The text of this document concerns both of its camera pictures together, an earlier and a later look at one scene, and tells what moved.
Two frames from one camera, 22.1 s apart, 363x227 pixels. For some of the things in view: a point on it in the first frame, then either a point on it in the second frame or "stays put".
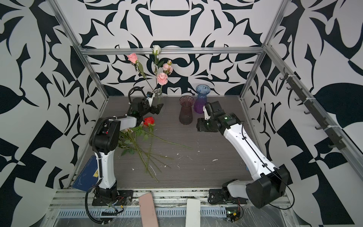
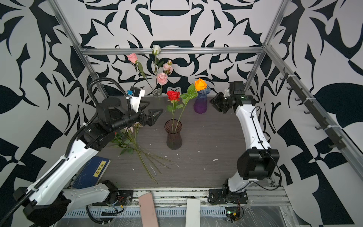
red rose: [149, 122] → [173, 96]
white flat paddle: [193, 213] stays put
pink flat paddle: [148, 211] stays put
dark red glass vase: [185, 116] → [173, 127]
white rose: [156, 49] stays put
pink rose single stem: [133, 59] stays put
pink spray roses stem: [162, 78] stays put
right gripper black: [201, 126] → [216, 102]
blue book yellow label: [88, 175] stays put
